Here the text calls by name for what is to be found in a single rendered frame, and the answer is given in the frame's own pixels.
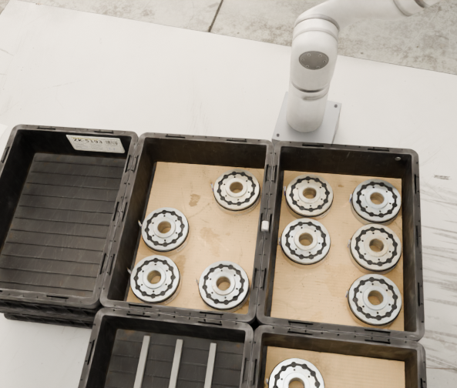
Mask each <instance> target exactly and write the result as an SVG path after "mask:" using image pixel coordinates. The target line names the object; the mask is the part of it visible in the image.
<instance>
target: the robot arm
mask: <svg viewBox="0 0 457 388"><path fill-rule="evenodd" d="M440 1H441V0H329V1H326V2H324V3H322V4H320V5H317V6H315V7H313V8H310V9H308V10H307V11H306V12H304V13H302V14H301V15H300V16H299V17H298V18H297V20H296V22H295V23H294V30H293V39H292V46H291V63H290V78H289V89H288V99H287V122H288V124H289V125H290V126H291V127H292V128H293V129H295V130H297V131H299V132H312V131H314V130H315V129H317V128H318V127H319V126H320V125H321V123H322V122H323V118H324V112H325V108H326V104H327V100H328V92H329V88H330V84H331V79H332V77H333V74H334V68H335V65H336V61H337V57H338V33H339V32H340V31H341V30H342V29H344V28H346V27H348V26H349V25H351V24H353V23H355V22H358V21H361V20H362V19H368V18H369V19H377V20H384V21H397V20H402V19H404V18H407V17H410V16H411V15H414V14H416V13H418V12H420V11H422V10H424V9H426V8H428V7H430V6H432V5H434V4H435V3H437V2H440Z"/></svg>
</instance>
